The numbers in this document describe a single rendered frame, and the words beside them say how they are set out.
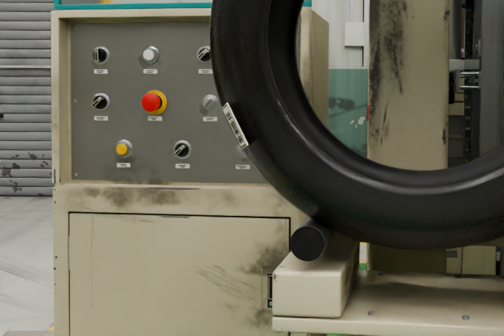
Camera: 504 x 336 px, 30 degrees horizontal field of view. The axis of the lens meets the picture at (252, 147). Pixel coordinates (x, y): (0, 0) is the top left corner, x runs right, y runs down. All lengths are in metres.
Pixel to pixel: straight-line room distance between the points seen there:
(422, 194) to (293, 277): 0.19
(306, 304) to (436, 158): 0.44
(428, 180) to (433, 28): 0.26
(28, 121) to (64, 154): 8.48
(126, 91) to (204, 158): 0.22
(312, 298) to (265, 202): 0.73
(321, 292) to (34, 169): 9.40
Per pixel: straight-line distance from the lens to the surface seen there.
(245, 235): 1.93
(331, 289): 1.21
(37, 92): 10.50
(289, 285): 1.21
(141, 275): 2.00
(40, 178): 10.53
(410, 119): 1.55
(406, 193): 1.17
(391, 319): 1.23
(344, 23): 10.29
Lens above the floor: 1.09
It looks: 3 degrees down
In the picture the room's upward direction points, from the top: straight up
